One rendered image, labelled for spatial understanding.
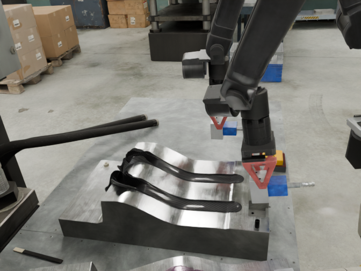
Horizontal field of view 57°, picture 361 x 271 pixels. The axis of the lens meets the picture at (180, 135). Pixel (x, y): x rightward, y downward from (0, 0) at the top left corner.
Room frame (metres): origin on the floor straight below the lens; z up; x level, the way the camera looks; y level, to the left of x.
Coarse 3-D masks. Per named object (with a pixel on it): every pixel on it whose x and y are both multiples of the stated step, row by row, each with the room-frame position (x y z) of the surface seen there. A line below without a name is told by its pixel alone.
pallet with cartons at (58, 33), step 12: (36, 12) 5.06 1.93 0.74; (48, 12) 4.97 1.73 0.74; (60, 12) 5.23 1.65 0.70; (72, 12) 5.63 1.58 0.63; (48, 24) 4.84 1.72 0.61; (60, 24) 5.15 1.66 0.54; (72, 24) 5.54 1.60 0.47; (48, 36) 4.85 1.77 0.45; (60, 36) 5.07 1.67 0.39; (72, 36) 5.43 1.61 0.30; (48, 48) 4.85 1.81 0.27; (60, 48) 4.99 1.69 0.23; (72, 48) 5.35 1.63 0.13; (60, 60) 4.89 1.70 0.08
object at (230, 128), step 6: (216, 120) 0.88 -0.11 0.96; (228, 126) 0.86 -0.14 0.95; (234, 126) 0.86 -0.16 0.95; (240, 126) 0.87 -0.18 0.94; (216, 132) 0.86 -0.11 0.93; (222, 132) 0.86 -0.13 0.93; (228, 132) 0.86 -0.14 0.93; (234, 132) 0.85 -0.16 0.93; (216, 138) 0.86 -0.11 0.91; (222, 138) 0.86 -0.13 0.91
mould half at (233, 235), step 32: (192, 160) 0.79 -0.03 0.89; (96, 192) 0.71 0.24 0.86; (128, 192) 0.61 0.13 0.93; (192, 192) 0.65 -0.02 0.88; (224, 192) 0.64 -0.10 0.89; (64, 224) 0.61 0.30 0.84; (96, 224) 0.59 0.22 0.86; (128, 224) 0.57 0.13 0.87; (160, 224) 0.55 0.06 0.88; (192, 224) 0.54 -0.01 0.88; (224, 224) 0.53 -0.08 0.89; (256, 256) 0.50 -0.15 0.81
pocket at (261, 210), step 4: (252, 204) 0.60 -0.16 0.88; (256, 204) 0.60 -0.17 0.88; (260, 204) 0.59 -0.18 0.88; (264, 204) 0.59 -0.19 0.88; (268, 204) 0.59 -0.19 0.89; (252, 208) 0.60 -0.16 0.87; (256, 208) 0.60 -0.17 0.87; (260, 208) 0.59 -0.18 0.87; (264, 208) 0.59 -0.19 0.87; (268, 208) 0.59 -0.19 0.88; (248, 212) 0.59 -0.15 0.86; (252, 212) 0.59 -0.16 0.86; (256, 212) 0.59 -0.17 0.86; (260, 212) 0.59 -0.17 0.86; (264, 212) 0.59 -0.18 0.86; (268, 212) 0.57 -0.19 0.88; (252, 216) 0.58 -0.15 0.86; (256, 216) 0.57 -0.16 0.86; (260, 216) 0.57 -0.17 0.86; (264, 216) 0.57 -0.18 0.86; (268, 216) 0.56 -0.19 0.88
